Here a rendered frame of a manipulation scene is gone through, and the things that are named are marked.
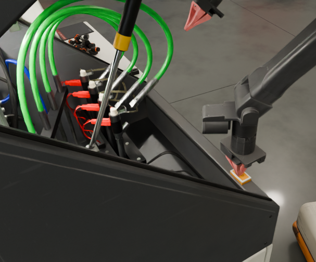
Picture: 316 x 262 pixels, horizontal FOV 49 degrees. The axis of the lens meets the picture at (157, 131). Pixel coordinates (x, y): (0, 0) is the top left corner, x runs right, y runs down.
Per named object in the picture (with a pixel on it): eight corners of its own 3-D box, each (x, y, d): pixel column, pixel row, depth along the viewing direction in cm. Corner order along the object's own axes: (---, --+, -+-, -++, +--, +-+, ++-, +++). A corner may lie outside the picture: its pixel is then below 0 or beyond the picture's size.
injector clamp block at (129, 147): (151, 194, 105) (146, 158, 96) (122, 209, 102) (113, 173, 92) (109, 134, 129) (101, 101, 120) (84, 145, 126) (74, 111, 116)
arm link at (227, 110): (261, 112, 69) (256, 80, 74) (202, 112, 70) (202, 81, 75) (253, 145, 78) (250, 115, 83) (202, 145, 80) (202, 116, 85)
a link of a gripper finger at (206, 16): (169, 16, 99) (191, -12, 96) (187, 29, 103) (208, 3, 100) (176, 25, 94) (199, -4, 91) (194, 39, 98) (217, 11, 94)
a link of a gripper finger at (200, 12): (176, 21, 100) (197, -6, 97) (193, 34, 104) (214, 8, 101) (182, 29, 95) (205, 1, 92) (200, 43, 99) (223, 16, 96)
